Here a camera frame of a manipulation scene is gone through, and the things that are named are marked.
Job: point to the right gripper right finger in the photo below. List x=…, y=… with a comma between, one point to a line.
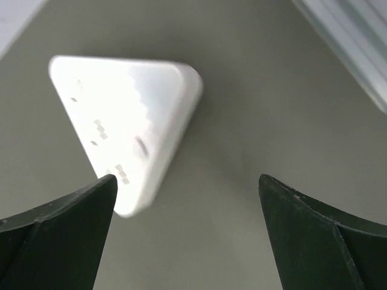
x=317, y=246

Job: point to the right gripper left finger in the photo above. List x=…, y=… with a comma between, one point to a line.
x=58, y=245

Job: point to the white triangular socket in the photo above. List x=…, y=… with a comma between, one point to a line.
x=129, y=116

